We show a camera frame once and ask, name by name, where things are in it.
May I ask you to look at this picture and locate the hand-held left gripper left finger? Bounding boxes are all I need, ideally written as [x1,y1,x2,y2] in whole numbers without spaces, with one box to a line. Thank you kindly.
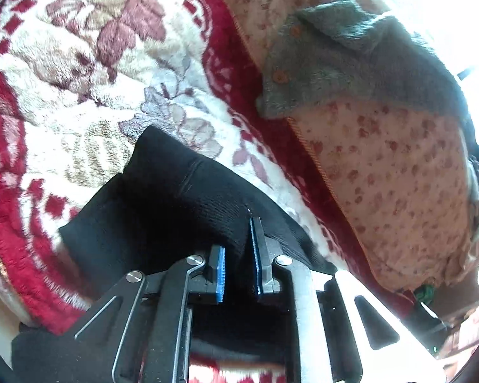
[62,245,227,383]

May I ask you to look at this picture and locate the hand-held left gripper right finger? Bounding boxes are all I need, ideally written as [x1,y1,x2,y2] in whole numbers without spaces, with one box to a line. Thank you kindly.
[250,216,448,383]

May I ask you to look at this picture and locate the black pants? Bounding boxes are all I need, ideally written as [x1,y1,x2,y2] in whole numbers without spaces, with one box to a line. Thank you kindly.
[10,125,338,372]

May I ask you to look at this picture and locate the pink floral pillow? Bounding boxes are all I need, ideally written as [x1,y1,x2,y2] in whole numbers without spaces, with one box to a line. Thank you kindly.
[192,0,479,293]

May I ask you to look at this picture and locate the red floral fleece blanket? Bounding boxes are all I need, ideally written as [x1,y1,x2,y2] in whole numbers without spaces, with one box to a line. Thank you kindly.
[0,0,416,383]

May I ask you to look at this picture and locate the grey knitted cardigan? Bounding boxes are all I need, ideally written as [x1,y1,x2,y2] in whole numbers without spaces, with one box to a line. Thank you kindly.
[256,0,468,119]

